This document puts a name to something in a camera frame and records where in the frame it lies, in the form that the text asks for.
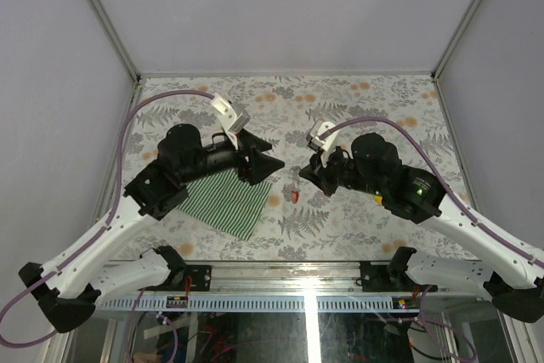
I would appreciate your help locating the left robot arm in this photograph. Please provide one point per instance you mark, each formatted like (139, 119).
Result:
(69, 288)

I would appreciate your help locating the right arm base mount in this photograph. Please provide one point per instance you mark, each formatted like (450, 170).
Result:
(379, 276)

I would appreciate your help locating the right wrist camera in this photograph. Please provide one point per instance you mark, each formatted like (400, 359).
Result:
(321, 137)

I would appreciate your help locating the aluminium front rail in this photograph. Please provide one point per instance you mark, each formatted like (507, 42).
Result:
(276, 273)

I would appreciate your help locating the slotted cable duct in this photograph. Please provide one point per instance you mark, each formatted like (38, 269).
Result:
(224, 303)

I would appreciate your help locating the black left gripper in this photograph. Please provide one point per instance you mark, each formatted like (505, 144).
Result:
(261, 165)

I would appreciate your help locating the green striped cloth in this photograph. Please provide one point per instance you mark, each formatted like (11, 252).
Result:
(226, 203)

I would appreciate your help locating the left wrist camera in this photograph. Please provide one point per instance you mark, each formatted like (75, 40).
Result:
(232, 117)

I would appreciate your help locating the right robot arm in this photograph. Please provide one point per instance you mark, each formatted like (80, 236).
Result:
(416, 195)

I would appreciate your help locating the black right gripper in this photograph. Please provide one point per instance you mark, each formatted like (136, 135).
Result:
(319, 172)

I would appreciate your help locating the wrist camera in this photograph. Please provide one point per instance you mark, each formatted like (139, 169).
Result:
(232, 117)
(321, 137)

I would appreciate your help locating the red keyring fob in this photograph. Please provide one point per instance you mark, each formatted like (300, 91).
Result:
(294, 196)

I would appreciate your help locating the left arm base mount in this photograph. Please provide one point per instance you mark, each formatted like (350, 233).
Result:
(198, 278)

